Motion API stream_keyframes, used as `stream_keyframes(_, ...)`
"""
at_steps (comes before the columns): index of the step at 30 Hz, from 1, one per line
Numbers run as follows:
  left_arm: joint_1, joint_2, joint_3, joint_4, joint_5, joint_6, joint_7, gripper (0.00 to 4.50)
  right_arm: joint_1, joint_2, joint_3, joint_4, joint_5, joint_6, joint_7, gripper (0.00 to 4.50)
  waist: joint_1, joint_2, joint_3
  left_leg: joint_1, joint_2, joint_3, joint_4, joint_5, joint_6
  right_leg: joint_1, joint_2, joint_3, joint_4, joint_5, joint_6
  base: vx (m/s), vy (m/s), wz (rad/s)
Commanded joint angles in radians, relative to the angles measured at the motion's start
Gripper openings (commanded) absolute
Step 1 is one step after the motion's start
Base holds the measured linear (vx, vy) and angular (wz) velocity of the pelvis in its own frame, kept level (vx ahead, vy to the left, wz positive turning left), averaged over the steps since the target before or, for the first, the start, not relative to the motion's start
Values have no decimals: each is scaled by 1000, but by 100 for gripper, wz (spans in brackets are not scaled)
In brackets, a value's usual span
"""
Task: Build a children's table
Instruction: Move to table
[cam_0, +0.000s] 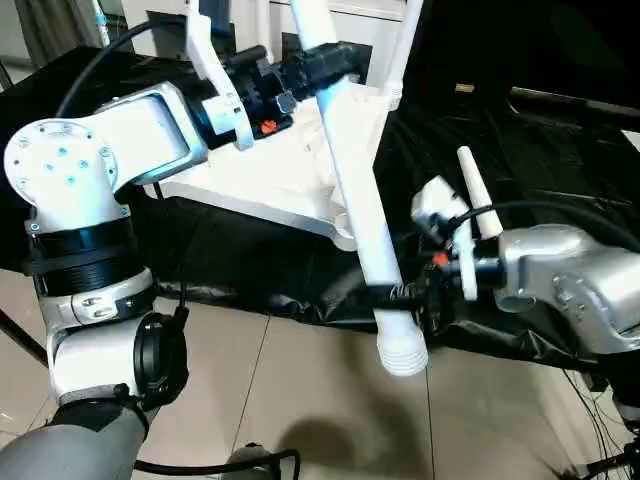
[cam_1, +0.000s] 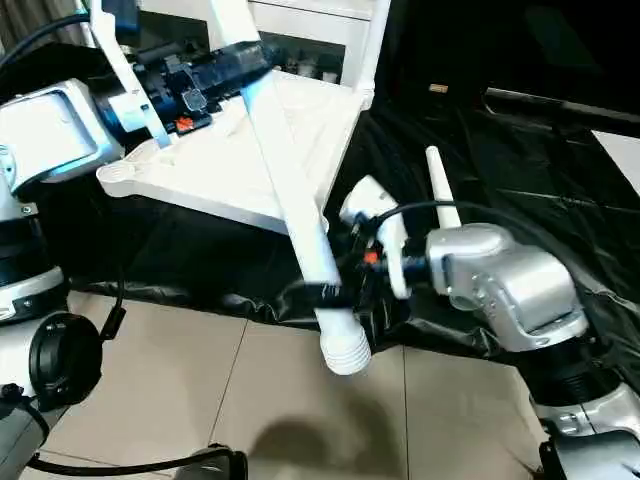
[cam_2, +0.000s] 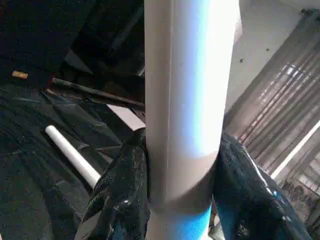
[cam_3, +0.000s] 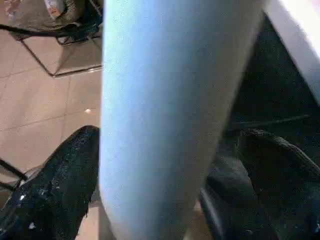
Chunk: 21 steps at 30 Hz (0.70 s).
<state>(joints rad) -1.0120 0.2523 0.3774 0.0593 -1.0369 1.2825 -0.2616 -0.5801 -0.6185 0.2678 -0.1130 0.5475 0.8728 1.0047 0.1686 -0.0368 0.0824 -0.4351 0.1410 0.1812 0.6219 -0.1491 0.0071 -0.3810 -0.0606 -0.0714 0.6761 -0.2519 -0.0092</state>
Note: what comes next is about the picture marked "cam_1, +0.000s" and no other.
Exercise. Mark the white plastic table top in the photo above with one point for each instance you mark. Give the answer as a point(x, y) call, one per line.
point(220, 160)

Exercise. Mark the white plastic table leg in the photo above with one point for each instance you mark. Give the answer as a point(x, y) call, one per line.
point(372, 50)
point(442, 190)
point(290, 180)

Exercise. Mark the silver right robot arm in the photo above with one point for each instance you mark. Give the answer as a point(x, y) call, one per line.
point(500, 280)

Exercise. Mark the white cabinet with glass doors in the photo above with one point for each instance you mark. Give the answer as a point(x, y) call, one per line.
point(320, 25)

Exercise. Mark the grey curtain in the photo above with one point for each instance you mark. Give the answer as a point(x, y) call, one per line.
point(30, 15)

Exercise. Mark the small yellow tag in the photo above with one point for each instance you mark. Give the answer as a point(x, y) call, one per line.
point(438, 88)

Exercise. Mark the robot leg with black foot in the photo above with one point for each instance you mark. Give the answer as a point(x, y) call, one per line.
point(218, 465)

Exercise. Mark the black work mat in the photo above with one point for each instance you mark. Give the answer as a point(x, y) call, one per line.
point(560, 200)

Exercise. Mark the black metal bar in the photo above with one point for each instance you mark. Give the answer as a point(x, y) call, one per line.
point(560, 105)

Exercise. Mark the white flat panel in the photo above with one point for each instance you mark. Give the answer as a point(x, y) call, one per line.
point(620, 160)

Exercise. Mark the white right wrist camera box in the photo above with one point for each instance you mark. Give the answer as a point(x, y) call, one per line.
point(380, 215)

